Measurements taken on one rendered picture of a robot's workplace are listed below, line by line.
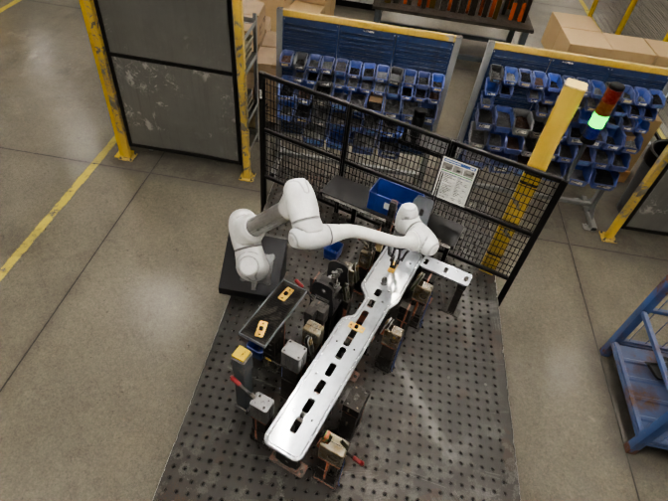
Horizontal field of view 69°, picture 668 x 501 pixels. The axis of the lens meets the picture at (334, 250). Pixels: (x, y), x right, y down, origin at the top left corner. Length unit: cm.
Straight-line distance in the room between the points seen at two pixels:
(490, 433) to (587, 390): 146
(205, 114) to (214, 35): 74
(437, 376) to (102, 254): 280
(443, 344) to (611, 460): 145
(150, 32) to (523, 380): 386
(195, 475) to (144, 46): 332
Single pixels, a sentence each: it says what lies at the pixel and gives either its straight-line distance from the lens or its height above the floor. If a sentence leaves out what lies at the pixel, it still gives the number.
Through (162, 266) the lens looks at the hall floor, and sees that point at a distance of 409.
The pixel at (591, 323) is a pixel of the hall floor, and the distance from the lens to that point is 442.
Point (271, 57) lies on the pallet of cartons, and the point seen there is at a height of 74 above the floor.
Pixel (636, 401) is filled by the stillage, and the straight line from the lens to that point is 395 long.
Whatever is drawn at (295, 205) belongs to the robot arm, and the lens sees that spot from 213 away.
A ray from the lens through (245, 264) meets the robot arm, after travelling 259.
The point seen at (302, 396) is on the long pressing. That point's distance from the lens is 224.
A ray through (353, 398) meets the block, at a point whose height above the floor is 103.
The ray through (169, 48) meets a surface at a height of 118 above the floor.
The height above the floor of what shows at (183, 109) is 64.
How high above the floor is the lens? 299
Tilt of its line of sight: 46 degrees down
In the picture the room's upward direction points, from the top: 8 degrees clockwise
